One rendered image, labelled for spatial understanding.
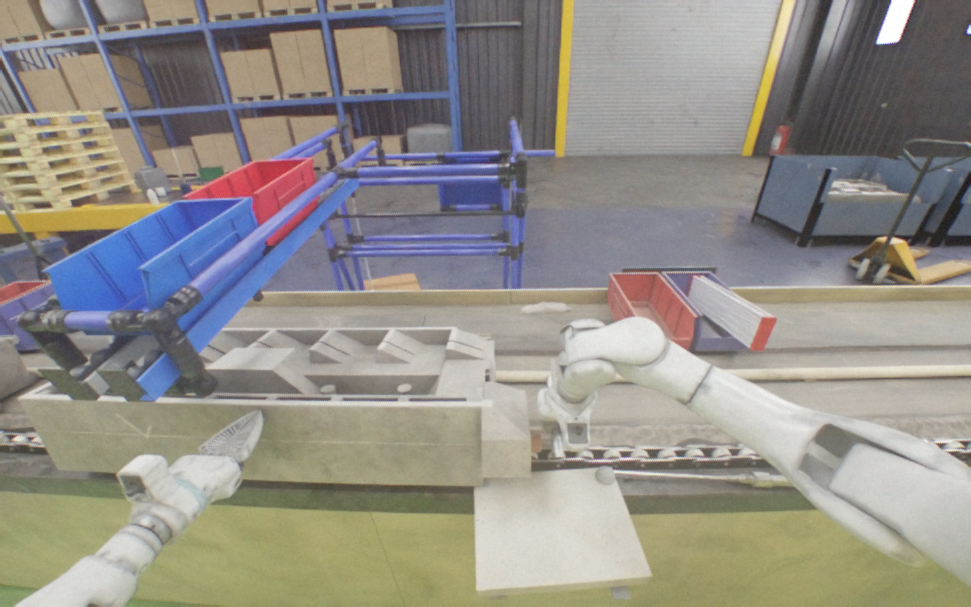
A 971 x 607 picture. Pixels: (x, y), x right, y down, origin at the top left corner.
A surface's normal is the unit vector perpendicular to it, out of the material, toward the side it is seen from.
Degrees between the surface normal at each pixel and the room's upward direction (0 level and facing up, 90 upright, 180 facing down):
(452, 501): 90
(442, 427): 80
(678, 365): 27
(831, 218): 90
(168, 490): 74
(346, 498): 90
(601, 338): 34
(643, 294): 88
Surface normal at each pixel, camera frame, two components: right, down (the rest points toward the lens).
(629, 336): -0.40, -0.50
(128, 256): 1.00, -0.04
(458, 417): -0.04, 0.35
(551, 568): -0.03, -0.87
